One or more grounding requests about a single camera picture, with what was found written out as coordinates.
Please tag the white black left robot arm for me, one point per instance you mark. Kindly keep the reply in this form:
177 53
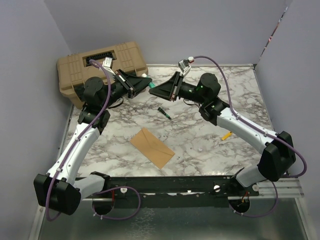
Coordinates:
59 189

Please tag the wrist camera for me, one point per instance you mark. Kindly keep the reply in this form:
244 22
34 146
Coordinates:
185 65
107 64

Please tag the green black glue pen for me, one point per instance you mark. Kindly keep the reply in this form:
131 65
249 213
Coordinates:
164 113

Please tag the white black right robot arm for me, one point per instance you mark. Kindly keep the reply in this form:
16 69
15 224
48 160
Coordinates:
276 149

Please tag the brown paper envelope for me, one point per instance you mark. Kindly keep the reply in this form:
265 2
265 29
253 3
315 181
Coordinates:
152 148

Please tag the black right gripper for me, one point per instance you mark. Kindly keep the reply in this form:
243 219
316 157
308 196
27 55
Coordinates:
169 90

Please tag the yellow black utility knife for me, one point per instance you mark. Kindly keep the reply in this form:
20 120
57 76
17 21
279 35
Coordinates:
229 134

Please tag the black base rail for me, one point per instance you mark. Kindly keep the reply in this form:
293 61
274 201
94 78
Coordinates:
170 192

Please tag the tan plastic toolbox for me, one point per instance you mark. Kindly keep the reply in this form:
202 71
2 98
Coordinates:
75 69

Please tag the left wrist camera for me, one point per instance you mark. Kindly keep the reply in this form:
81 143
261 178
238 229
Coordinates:
107 64

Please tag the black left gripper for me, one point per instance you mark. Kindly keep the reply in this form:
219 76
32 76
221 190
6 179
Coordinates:
132 84

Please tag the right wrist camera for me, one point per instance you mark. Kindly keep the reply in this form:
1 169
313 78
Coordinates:
185 65

